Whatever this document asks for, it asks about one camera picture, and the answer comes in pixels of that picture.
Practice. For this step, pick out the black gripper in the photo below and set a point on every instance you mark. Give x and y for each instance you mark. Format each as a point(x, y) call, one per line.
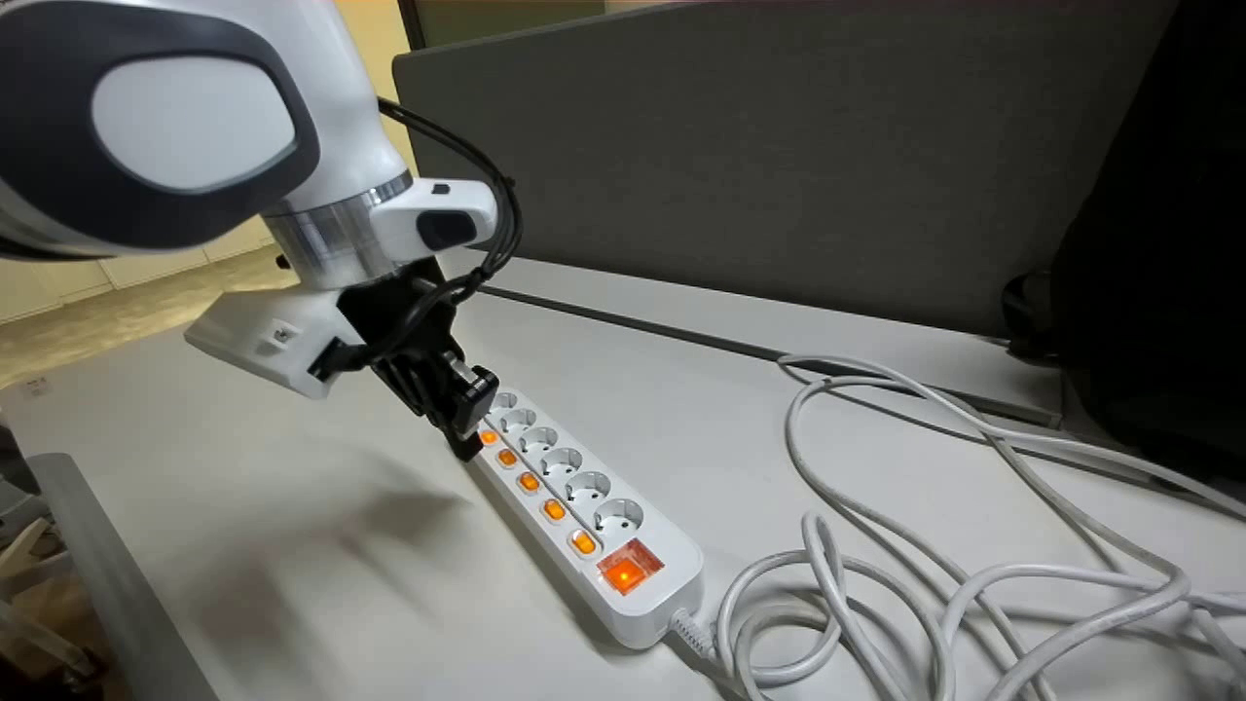
point(395, 325)

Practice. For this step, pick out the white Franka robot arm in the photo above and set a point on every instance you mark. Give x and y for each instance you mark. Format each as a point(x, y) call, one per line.
point(196, 132)

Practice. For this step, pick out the white six-socket power strip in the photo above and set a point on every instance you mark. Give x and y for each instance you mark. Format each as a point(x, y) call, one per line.
point(588, 519)

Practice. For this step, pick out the grey partition panel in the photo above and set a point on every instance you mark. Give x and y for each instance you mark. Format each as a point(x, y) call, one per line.
point(779, 156)

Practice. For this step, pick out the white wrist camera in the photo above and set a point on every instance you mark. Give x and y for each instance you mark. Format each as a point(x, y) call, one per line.
point(265, 336)

